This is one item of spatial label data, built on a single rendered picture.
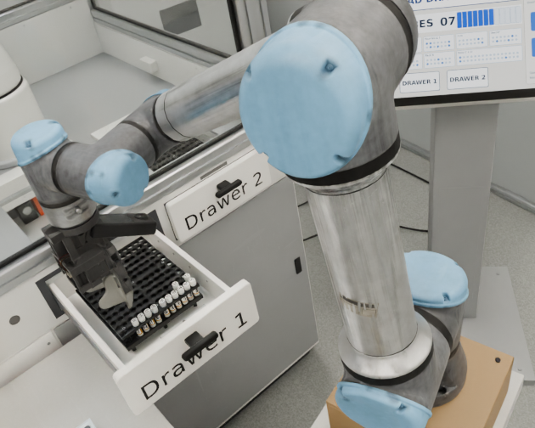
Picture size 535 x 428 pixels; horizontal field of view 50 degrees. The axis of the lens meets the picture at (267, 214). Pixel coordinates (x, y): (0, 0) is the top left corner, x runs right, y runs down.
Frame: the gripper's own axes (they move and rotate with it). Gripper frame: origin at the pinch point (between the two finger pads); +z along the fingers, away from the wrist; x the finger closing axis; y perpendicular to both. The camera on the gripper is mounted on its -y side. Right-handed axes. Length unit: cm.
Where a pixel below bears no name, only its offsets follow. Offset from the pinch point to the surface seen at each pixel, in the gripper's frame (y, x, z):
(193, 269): -16.0, -5.7, 10.0
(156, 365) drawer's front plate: 2.9, 10.8, 7.9
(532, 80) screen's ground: -101, 18, -2
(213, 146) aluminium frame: -38.1, -23.8, -1.4
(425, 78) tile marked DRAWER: -86, -1, -3
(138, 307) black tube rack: -2.6, -6.0, 10.5
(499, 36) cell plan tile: -102, 8, -10
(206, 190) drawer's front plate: -32.0, -21.2, 6.5
